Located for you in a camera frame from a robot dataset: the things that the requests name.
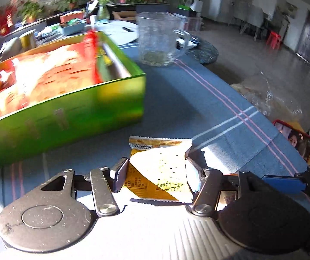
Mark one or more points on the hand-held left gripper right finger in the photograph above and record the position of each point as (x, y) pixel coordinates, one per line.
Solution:
(194, 174)

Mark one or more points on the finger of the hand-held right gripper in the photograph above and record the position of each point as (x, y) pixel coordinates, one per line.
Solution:
(282, 183)

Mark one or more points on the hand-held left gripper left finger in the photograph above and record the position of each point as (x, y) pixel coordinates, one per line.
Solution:
(120, 174)

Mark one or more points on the small yellow snack packet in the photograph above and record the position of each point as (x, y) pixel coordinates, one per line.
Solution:
(160, 168)

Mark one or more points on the green cardboard box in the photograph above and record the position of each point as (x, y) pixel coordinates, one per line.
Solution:
(63, 122)

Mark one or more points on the large red snack packet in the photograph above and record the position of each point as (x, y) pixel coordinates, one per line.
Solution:
(57, 75)

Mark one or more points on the striped blue tablecloth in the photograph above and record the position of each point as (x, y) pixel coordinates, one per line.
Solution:
(198, 100)

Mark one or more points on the clear plastic bag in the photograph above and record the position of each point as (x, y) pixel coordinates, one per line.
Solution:
(265, 97)

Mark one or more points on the dark marble side table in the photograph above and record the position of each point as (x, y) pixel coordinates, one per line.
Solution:
(203, 52)

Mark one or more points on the glass pitcher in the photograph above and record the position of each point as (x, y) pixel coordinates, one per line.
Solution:
(157, 40)

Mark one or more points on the white round coffee table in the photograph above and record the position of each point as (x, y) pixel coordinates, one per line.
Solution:
(122, 35)

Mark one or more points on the red stool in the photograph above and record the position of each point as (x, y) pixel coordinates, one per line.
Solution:
(274, 36)

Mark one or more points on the clear storage bin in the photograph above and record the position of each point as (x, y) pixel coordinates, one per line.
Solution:
(192, 23)

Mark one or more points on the light blue tray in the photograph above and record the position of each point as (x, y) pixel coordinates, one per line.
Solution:
(72, 28)

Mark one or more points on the open cardboard box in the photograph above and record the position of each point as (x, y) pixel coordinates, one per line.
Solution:
(123, 15)

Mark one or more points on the spider plant in glass vase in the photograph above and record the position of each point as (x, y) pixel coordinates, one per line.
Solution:
(103, 13)

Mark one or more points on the yellow can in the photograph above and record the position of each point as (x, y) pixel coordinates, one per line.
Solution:
(27, 40)

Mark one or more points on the orange box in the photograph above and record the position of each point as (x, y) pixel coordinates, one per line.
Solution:
(71, 16)

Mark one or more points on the dining chair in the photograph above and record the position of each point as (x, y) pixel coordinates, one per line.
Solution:
(237, 12)
(253, 19)

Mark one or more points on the dark television console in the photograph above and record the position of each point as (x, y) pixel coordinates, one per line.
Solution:
(149, 7)

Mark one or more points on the red leafy decoration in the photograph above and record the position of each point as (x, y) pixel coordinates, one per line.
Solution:
(0, 21)

